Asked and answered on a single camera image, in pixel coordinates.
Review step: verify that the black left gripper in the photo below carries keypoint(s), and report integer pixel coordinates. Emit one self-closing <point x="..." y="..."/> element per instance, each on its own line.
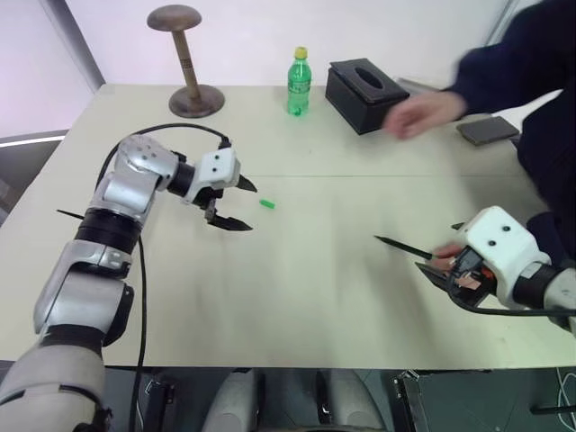
<point x="209" y="200"/>

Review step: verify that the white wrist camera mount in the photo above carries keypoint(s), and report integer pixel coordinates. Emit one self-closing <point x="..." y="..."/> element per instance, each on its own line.
<point x="218" y="168"/>
<point x="499" y="252"/>

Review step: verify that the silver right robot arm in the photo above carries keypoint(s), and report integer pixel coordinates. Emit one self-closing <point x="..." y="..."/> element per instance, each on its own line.
<point x="562" y="288"/>

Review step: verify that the person bare hand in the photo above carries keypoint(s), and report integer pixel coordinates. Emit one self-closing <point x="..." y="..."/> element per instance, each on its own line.
<point x="418" y="117"/>
<point x="447" y="251"/>

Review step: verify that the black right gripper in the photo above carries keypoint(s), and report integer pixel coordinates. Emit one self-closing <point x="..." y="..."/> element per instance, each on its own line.
<point x="468" y="270"/>

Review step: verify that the person dark jacket torso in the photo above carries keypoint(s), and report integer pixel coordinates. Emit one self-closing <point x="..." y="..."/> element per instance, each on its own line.
<point x="553" y="171"/>

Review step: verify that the small green object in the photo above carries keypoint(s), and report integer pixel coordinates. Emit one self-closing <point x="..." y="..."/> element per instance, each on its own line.
<point x="267" y="204"/>

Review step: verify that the black flat panel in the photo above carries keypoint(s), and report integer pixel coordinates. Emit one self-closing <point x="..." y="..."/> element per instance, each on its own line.
<point x="472" y="400"/>

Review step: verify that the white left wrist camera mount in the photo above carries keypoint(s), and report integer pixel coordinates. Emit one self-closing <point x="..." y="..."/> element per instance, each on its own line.
<point x="218" y="168"/>

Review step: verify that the black tissue box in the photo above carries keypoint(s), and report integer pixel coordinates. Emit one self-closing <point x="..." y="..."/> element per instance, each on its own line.
<point x="364" y="99"/>

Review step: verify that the green plastic bottle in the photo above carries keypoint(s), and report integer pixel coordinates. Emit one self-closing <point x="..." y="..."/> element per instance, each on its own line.
<point x="298" y="85"/>

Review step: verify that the thin black pointed strip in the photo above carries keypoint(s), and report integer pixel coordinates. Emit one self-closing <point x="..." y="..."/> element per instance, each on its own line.
<point x="69" y="214"/>

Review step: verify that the grey rounded shape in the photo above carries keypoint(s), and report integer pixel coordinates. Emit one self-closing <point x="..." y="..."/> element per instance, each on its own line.
<point x="351" y="400"/>
<point x="236" y="400"/>

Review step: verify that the black bracket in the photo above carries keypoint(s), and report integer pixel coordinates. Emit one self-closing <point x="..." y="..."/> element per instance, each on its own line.
<point x="158" y="398"/>

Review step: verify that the wooden hat stand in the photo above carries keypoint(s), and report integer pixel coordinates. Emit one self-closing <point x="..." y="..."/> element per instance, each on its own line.
<point x="189" y="67"/>

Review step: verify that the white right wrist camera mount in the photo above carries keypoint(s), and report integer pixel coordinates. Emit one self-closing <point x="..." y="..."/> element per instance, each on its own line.
<point x="499" y="252"/>

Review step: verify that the person dark sleeved forearm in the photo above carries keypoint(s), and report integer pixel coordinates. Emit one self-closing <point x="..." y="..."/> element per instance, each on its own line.
<point x="517" y="54"/>

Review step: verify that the dark grey flat pad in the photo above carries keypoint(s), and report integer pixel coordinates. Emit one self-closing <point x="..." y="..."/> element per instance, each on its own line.
<point x="488" y="130"/>

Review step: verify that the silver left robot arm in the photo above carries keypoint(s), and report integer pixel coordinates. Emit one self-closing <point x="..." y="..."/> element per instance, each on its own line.
<point x="121" y="189"/>

